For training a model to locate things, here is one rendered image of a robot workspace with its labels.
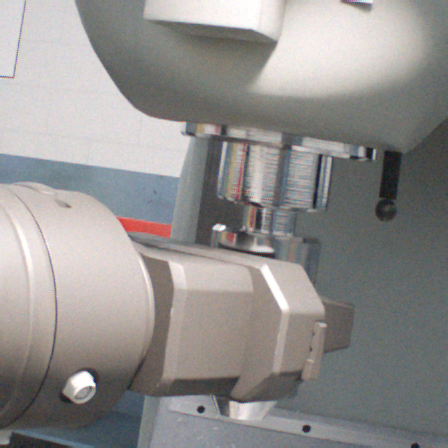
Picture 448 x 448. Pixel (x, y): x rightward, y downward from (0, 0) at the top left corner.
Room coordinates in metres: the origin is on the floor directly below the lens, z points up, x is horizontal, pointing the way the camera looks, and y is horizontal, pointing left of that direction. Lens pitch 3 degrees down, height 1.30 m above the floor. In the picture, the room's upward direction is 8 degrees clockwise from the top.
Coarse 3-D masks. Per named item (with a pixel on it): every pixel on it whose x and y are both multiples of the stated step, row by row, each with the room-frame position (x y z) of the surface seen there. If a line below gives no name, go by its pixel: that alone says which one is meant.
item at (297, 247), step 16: (224, 224) 0.53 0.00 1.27; (224, 240) 0.52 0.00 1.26; (240, 240) 0.51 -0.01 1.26; (256, 240) 0.51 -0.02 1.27; (272, 240) 0.51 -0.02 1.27; (288, 240) 0.51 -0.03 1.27; (304, 240) 0.51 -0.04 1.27; (272, 256) 0.51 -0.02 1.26; (288, 256) 0.51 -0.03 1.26; (304, 256) 0.51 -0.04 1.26
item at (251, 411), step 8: (216, 400) 0.52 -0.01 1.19; (224, 400) 0.52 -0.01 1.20; (216, 408) 0.53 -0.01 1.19; (224, 408) 0.52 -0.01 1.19; (232, 408) 0.52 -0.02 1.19; (240, 408) 0.52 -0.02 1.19; (248, 408) 0.52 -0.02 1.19; (256, 408) 0.52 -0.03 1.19; (264, 408) 0.52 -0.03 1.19; (232, 416) 0.52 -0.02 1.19; (240, 416) 0.52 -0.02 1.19; (248, 416) 0.52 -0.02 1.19; (256, 416) 0.52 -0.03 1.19; (264, 416) 0.53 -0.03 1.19
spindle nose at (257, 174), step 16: (224, 144) 0.53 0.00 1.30; (240, 144) 0.51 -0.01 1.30; (256, 144) 0.51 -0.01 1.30; (224, 160) 0.52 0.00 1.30; (240, 160) 0.51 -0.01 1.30; (256, 160) 0.51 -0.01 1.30; (272, 160) 0.51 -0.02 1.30; (288, 160) 0.51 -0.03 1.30; (304, 160) 0.51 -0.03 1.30; (320, 160) 0.51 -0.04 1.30; (224, 176) 0.52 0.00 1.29; (240, 176) 0.51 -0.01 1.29; (256, 176) 0.51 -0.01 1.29; (272, 176) 0.51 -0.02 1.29; (288, 176) 0.51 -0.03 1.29; (304, 176) 0.51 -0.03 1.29; (320, 176) 0.52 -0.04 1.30; (224, 192) 0.52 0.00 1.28; (240, 192) 0.51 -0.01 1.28; (256, 192) 0.51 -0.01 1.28; (272, 192) 0.51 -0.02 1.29; (288, 192) 0.51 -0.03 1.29; (304, 192) 0.51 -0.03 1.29; (320, 192) 0.52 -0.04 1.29; (288, 208) 0.51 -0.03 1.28; (304, 208) 0.51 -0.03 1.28; (320, 208) 0.52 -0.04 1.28
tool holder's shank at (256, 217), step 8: (248, 208) 0.52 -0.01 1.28; (256, 208) 0.52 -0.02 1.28; (264, 208) 0.52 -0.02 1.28; (272, 208) 0.52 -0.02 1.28; (280, 208) 0.52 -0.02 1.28; (248, 216) 0.52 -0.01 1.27; (256, 216) 0.52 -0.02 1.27; (264, 216) 0.52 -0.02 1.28; (272, 216) 0.52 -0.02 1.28; (280, 216) 0.52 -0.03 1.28; (288, 216) 0.52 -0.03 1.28; (296, 216) 0.53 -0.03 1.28; (248, 224) 0.52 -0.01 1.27; (256, 224) 0.52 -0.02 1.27; (264, 224) 0.52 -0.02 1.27; (272, 224) 0.52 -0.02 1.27; (280, 224) 0.52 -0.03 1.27; (288, 224) 0.52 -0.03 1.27; (272, 232) 0.52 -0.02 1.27; (280, 232) 0.52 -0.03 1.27; (288, 232) 0.52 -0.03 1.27
